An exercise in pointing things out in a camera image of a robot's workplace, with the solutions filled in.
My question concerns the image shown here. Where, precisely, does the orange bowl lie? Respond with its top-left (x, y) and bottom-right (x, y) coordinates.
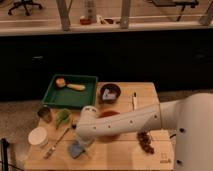
top-left (99, 110), bottom-right (120, 142)

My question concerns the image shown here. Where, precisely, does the green plastic cup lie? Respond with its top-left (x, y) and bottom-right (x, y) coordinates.
top-left (55, 109), bottom-right (71, 128)

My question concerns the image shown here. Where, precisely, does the white round container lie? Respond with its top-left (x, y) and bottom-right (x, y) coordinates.
top-left (28, 127), bottom-right (48, 148)

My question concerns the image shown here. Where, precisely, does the blue sponge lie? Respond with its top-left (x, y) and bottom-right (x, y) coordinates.
top-left (68, 141), bottom-right (86, 159)

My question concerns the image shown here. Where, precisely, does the dark brown bowl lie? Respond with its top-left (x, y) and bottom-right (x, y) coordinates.
top-left (100, 83), bottom-right (121, 103)

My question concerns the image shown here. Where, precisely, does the black office chair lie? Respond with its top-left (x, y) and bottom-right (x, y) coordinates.
top-left (8, 0), bottom-right (43, 16)

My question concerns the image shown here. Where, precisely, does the bunch of dark grapes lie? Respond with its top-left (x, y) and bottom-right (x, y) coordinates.
top-left (137, 132), bottom-right (154, 154)

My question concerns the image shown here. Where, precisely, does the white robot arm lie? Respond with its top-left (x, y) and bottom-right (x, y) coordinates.
top-left (76, 93), bottom-right (213, 171)

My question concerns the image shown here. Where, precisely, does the green plastic tray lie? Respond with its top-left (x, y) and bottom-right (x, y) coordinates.
top-left (43, 74), bottom-right (98, 109)

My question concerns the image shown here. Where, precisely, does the white item in bowl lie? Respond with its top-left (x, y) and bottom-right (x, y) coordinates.
top-left (102, 89), bottom-right (116, 100)

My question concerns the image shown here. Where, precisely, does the small metal cup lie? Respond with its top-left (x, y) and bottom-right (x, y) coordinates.
top-left (37, 107), bottom-right (52, 123)

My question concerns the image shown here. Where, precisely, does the red bowl on shelf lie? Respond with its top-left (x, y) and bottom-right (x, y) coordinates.
top-left (79, 17), bottom-right (92, 25)

